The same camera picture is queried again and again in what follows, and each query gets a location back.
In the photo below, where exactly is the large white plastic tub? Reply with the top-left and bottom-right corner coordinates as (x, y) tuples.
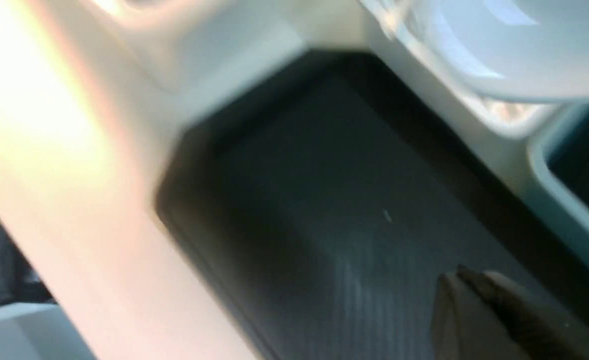
(0, 0), (364, 360)

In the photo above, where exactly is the white small dish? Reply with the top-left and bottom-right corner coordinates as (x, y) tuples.
(409, 0), (589, 103)

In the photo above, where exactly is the white spoon bin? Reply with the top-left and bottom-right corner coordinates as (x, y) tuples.
(359, 0), (566, 197)

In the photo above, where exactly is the black serving tray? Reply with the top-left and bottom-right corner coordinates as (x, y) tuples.
(156, 50), (589, 360)

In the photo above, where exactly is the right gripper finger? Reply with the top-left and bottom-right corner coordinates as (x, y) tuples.
(430, 268), (589, 360)

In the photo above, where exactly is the blue chopstick bin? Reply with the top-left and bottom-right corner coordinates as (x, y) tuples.
(525, 104), (589, 269)

